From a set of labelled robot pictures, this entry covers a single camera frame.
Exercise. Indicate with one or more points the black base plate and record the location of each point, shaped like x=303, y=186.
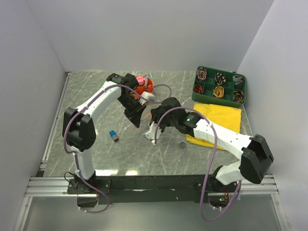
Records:
x=136, y=189

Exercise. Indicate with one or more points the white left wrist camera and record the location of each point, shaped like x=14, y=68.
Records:
x=147, y=97

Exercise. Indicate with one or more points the brown patterned rolled tie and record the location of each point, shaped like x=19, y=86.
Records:
x=201, y=74

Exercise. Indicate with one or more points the pink tube of crayons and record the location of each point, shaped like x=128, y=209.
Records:
x=140, y=80

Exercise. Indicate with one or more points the yellow folded cloth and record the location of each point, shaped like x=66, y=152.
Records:
x=224, y=116

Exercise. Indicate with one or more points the orange pen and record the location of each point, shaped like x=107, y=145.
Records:
x=134, y=127

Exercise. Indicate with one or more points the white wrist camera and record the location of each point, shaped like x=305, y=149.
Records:
x=150, y=133
x=147, y=97

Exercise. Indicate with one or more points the blue grey cylinder cap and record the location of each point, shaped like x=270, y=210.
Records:
x=114, y=136

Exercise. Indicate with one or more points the orange navy rolled tie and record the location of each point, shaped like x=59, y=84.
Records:
x=198, y=89

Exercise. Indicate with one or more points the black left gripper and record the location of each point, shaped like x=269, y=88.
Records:
x=135, y=115

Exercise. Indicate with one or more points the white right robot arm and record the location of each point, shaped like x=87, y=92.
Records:
x=253, y=153

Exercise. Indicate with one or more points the small grey round lid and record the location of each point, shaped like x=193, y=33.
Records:
x=183, y=145

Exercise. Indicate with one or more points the orange round desk organizer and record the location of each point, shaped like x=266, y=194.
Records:
x=140, y=90

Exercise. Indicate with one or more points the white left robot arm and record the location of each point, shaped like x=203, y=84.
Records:
x=79, y=132

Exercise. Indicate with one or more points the green compartment tray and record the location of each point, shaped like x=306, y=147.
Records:
x=214, y=86

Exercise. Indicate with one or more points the dark patterned rolled tie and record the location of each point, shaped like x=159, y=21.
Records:
x=238, y=96

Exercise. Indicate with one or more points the white pen lilac cap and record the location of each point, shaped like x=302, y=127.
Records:
x=146, y=81

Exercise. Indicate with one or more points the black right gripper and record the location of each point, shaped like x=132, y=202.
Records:
x=155, y=113

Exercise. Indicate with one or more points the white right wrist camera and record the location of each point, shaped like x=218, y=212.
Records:
x=150, y=133

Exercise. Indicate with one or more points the grey rolled item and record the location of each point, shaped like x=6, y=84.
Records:
x=238, y=81

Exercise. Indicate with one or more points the yellow rolled tie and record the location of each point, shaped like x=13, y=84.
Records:
x=218, y=92

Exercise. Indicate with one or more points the black floral rolled tie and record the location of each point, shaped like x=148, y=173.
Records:
x=220, y=79

